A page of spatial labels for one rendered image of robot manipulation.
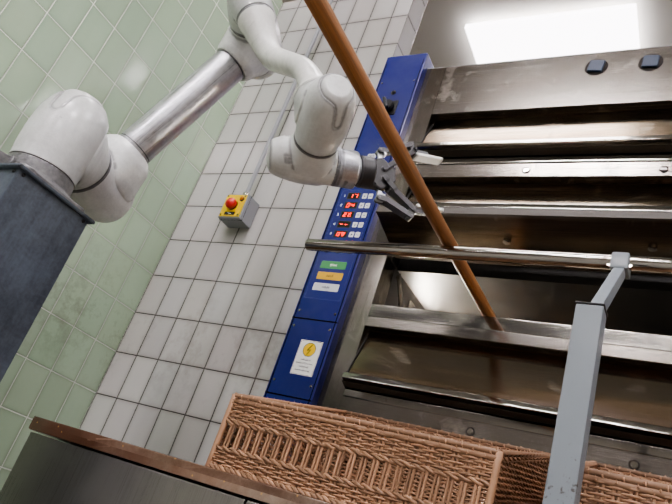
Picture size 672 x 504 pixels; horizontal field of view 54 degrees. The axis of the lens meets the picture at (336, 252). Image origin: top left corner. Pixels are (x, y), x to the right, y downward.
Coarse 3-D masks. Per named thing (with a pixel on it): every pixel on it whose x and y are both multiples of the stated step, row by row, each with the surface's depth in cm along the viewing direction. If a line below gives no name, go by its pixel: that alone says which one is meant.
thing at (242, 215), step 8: (248, 200) 225; (224, 208) 227; (240, 208) 224; (248, 208) 226; (256, 208) 229; (224, 216) 225; (232, 216) 224; (240, 216) 222; (248, 216) 226; (232, 224) 228; (240, 224) 226; (248, 224) 226
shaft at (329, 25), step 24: (312, 0) 93; (336, 24) 97; (336, 48) 100; (360, 72) 104; (360, 96) 108; (384, 120) 113; (408, 168) 123; (432, 216) 136; (456, 264) 151; (480, 288) 163
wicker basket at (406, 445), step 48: (240, 432) 126; (288, 432) 122; (336, 432) 118; (384, 432) 113; (432, 432) 158; (288, 480) 117; (336, 480) 113; (384, 480) 109; (432, 480) 149; (480, 480) 103; (528, 480) 120
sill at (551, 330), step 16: (416, 320) 180; (432, 320) 178; (448, 320) 176; (464, 320) 174; (480, 320) 172; (496, 320) 170; (512, 320) 168; (544, 336) 162; (560, 336) 160; (608, 336) 156; (624, 336) 154; (640, 336) 152; (656, 336) 151
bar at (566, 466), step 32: (416, 256) 146; (448, 256) 142; (480, 256) 138; (512, 256) 135; (544, 256) 131; (576, 256) 128; (608, 256) 126; (640, 256) 123; (608, 288) 111; (576, 320) 98; (576, 352) 96; (576, 384) 93; (576, 416) 91; (576, 448) 89; (576, 480) 87
